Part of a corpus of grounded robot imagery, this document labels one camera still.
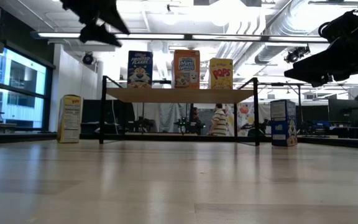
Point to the window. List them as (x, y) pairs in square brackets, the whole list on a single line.
[(20, 77)]

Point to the wooden shelf with black frame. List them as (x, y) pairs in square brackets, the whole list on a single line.
[(179, 95)]

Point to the black partition panel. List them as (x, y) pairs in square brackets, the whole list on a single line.
[(92, 115)]

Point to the orange Mini Wheats cereal box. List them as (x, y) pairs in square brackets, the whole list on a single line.
[(186, 68)]

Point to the colourful wall banner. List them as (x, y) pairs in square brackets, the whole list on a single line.
[(245, 116)]

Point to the black background gantry frame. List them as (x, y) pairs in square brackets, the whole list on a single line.
[(163, 82), (286, 84)]

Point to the ceiling light strip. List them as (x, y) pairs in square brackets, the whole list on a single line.
[(154, 36)]

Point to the grey curtain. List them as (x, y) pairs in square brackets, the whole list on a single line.
[(166, 116)]

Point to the background robot with green light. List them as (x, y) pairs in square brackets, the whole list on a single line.
[(183, 124)]

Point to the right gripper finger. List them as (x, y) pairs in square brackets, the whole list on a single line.
[(331, 63), (321, 84)]

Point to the blue Frosted Flakes cereal box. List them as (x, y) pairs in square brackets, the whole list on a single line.
[(283, 124), (140, 70)]

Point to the silver ventilation duct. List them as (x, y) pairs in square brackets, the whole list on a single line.
[(291, 21)]

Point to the person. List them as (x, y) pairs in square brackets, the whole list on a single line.
[(219, 123)]

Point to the black background monitor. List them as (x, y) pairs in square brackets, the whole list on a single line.
[(343, 112)]

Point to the black aluminium table frame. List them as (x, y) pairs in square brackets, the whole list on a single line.
[(154, 137)]

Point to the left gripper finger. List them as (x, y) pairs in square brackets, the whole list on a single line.
[(99, 35), (99, 12)]

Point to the black ceiling camera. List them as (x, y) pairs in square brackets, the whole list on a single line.
[(88, 58), (295, 55)]

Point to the yellow Pops cereal box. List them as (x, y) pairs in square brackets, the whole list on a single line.
[(221, 74), (70, 119)]

